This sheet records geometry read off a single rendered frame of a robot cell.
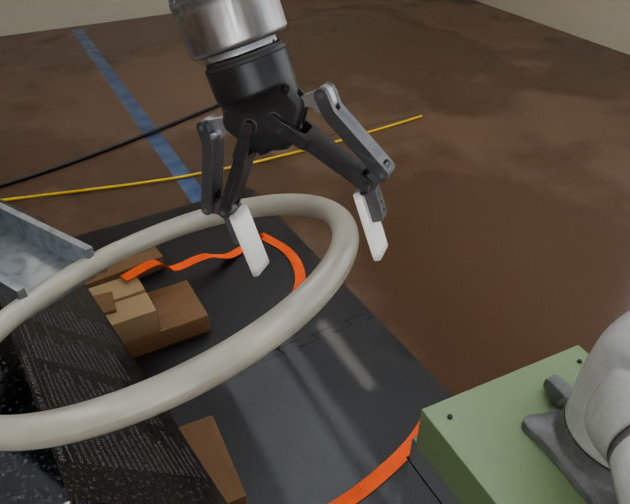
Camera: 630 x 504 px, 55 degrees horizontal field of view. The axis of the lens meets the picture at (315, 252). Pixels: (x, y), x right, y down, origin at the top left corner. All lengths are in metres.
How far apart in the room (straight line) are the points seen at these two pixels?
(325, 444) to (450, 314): 0.80
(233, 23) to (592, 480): 0.75
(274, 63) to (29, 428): 0.36
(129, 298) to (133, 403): 1.80
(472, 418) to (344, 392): 1.19
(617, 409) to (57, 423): 0.62
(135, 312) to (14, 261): 1.25
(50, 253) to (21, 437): 0.50
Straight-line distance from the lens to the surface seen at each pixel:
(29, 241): 1.06
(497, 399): 1.03
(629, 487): 0.79
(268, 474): 1.95
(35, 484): 1.05
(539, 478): 0.96
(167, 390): 0.51
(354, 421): 2.07
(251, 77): 0.53
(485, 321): 2.50
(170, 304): 2.40
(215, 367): 0.51
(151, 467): 1.18
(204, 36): 0.53
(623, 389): 0.83
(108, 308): 2.27
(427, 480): 1.08
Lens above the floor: 1.64
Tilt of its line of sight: 36 degrees down
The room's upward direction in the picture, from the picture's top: straight up
